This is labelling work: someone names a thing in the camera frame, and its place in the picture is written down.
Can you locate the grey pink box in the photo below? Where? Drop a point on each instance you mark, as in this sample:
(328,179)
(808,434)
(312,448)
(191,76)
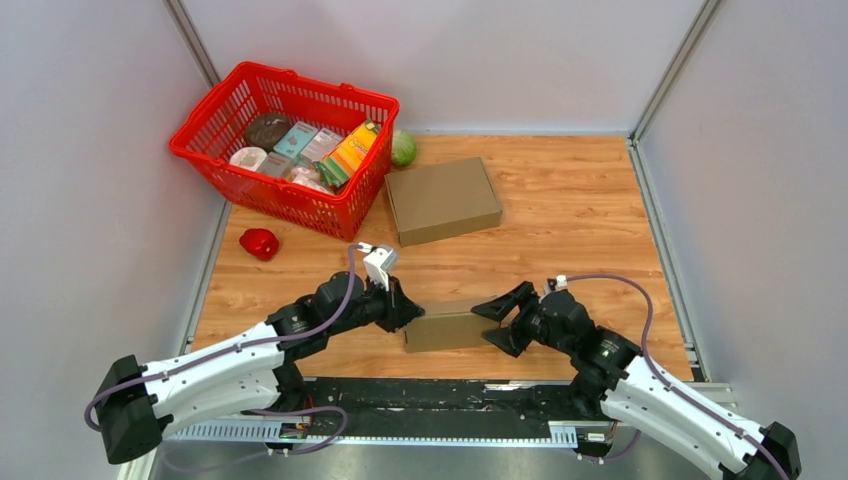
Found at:
(276,166)

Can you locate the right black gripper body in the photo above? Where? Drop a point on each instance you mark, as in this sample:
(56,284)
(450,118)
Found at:
(538,332)

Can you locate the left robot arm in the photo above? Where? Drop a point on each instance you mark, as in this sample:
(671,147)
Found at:
(138,405)

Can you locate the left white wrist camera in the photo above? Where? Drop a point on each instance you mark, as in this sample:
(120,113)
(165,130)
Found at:
(378,262)

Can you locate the grey small box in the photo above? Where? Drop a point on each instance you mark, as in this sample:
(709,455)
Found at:
(323,143)

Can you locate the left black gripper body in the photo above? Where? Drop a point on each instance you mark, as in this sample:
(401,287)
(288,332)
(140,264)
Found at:
(386,312)

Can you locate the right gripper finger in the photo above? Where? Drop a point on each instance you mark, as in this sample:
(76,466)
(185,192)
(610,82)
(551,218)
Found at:
(498,308)
(510,340)

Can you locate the green cabbage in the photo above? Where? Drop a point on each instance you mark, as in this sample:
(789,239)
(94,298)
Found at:
(403,149)

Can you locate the teal small box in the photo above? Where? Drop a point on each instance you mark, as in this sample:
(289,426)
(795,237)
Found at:
(295,140)

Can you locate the pink white packet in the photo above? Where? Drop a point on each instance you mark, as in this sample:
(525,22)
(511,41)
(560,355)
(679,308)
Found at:
(309,178)

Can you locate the aluminium frame post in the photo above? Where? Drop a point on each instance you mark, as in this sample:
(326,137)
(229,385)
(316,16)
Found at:
(187,29)
(687,47)

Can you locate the white round roll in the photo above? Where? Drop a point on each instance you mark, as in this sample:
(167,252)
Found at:
(248,158)

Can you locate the red plastic shopping basket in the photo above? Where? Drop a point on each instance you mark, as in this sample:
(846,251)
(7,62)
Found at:
(214,131)

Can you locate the yellow orange juice carton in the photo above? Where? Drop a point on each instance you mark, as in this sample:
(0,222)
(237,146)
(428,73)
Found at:
(351,152)

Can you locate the small cardboard sheet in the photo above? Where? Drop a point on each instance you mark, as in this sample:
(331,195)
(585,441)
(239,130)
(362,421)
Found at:
(447,325)

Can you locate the aluminium frame post right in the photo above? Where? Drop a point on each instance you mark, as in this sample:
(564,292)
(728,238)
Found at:
(687,47)

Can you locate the red bell pepper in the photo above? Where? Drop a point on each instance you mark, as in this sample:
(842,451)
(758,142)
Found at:
(261,243)

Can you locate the aluminium frame post left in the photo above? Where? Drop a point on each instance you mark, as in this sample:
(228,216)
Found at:
(187,29)

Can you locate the large brown cardboard box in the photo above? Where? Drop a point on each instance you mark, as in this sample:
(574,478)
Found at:
(436,202)

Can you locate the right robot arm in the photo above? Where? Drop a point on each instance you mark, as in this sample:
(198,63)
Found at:
(619,379)

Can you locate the green carton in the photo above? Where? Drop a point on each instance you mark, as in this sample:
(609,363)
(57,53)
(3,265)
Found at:
(331,173)

